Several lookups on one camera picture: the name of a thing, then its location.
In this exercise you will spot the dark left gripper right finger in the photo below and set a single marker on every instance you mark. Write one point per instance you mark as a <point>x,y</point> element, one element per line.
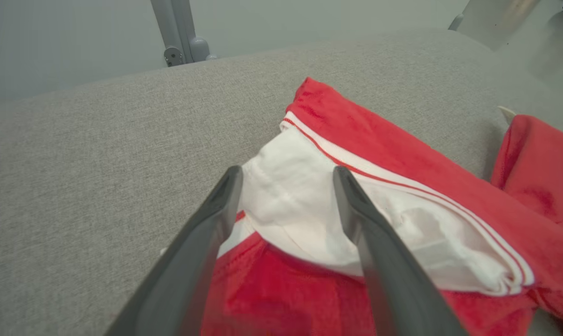
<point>393,289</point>

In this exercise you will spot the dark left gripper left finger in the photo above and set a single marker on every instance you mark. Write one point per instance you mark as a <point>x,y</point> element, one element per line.
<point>183,280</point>

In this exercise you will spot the red basketball jersey white sleeves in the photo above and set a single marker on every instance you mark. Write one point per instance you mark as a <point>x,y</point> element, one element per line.
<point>402,158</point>

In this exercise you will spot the grey fabric sofa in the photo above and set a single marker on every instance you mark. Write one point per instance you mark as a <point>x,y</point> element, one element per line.
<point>99,163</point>

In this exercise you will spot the grey partition base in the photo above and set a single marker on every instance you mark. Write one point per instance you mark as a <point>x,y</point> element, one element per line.
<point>496,21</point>

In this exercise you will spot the grey metal partition post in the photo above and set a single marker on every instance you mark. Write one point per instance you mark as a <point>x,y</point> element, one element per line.
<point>174,23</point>

